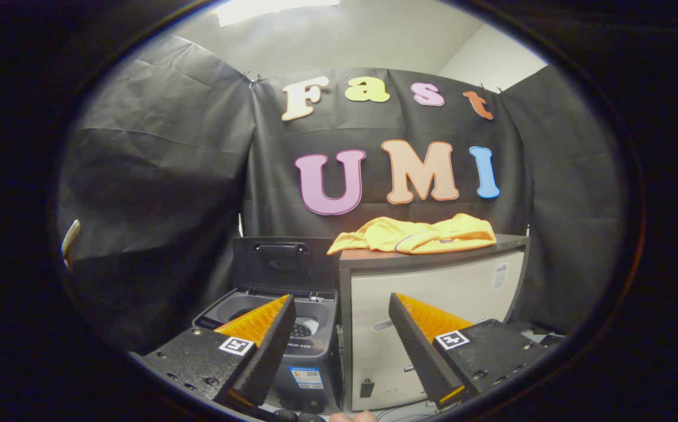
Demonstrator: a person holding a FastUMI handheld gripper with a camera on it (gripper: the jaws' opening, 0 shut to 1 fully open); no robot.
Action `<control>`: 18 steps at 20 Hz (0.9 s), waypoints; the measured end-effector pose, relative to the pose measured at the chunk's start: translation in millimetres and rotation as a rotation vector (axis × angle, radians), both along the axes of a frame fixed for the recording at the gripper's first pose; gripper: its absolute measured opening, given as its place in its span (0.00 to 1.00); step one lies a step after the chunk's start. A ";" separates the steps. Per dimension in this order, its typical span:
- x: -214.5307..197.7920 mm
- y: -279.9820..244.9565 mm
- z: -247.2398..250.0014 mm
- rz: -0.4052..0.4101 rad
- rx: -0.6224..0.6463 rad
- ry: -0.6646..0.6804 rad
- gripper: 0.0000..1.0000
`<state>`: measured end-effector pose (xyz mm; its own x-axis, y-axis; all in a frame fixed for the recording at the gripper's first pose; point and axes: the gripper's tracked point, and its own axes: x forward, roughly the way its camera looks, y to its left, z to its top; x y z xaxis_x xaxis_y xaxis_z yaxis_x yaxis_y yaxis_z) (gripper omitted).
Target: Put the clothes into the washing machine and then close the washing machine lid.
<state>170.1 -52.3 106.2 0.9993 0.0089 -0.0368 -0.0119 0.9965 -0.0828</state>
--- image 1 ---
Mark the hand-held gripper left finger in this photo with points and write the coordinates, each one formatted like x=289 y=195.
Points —
x=268 y=351

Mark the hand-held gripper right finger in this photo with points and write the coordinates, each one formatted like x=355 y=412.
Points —
x=415 y=346

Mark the grey washing machine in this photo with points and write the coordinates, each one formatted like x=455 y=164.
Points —
x=315 y=357

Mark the yellow shirt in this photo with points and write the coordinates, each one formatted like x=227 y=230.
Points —
x=421 y=234

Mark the black backdrop cloth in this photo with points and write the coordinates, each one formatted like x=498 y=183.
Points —
x=163 y=187

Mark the pink smartphone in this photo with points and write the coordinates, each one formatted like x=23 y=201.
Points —
x=70 y=240

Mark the beige cabinet with dark frame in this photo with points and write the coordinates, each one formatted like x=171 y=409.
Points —
x=433 y=281

